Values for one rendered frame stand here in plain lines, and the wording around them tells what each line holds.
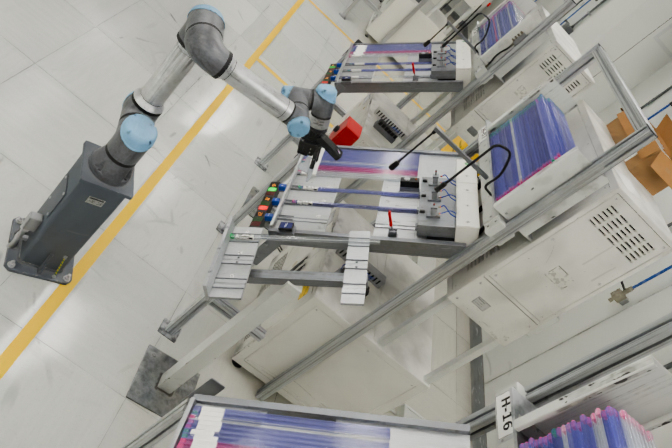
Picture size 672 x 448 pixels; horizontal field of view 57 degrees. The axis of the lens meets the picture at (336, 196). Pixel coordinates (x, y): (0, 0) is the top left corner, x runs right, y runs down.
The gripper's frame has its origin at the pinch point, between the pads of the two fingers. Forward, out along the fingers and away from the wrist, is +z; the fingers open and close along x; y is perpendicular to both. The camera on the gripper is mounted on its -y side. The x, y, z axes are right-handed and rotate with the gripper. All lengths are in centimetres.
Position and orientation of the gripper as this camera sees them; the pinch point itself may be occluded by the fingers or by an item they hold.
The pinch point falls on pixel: (312, 172)
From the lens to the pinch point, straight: 232.8
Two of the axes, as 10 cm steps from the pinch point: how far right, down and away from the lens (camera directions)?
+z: -2.3, 8.0, 5.5
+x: -1.7, 5.2, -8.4
